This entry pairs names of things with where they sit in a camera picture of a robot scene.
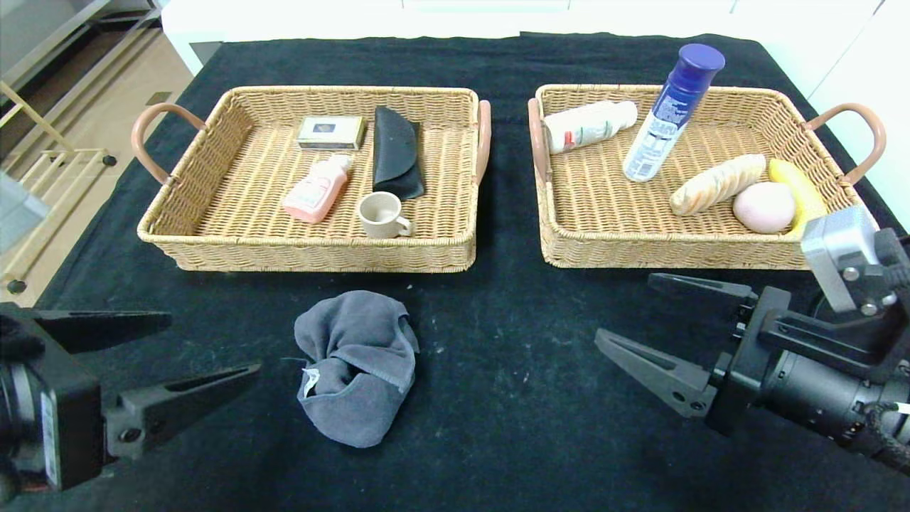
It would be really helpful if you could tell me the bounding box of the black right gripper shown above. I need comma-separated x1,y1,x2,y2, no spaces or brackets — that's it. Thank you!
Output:
594,272,869,442

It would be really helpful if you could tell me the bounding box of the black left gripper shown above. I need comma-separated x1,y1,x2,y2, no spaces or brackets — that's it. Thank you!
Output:
0,302,262,505

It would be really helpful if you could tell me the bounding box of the striped orange bread roll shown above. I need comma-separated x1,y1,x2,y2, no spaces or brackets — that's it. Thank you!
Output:
668,153,767,216

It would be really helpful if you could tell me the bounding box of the spray can with blue cap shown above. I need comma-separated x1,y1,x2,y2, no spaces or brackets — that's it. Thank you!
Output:
622,43,726,183

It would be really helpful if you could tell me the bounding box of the grey towel with tag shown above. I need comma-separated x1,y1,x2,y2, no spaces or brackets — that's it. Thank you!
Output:
291,290,420,449

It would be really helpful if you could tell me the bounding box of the pink detergent bottle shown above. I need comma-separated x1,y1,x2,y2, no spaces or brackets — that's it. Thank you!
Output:
282,154,354,225

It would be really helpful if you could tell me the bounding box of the cream ceramic mug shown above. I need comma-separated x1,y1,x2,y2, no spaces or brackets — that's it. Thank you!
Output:
358,191,413,240

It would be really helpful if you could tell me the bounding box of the black glasses case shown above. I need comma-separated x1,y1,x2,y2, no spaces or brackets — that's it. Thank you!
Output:
372,105,426,201

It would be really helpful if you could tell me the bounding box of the pink peach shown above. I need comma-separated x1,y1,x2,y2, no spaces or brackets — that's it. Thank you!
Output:
732,182,796,234

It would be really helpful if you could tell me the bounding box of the yellow banana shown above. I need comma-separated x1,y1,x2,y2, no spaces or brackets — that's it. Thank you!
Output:
768,159,829,237

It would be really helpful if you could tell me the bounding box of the white plastic bottle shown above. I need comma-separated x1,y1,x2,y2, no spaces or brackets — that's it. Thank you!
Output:
542,100,638,156

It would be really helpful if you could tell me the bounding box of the small gold card box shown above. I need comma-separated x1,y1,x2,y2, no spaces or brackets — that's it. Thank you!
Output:
294,116,366,151

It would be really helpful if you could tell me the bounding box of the white counter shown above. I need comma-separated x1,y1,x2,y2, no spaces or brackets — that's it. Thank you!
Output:
160,0,769,75

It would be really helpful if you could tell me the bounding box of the wicker basket with pink handles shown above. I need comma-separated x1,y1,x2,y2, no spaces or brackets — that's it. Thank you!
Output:
130,87,491,274
526,84,887,271

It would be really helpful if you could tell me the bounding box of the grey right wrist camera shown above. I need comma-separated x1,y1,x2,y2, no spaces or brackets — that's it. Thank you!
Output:
801,206,884,315

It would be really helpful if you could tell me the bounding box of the grey metal shelf frame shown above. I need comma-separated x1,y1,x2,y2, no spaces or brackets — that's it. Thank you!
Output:
0,0,163,93

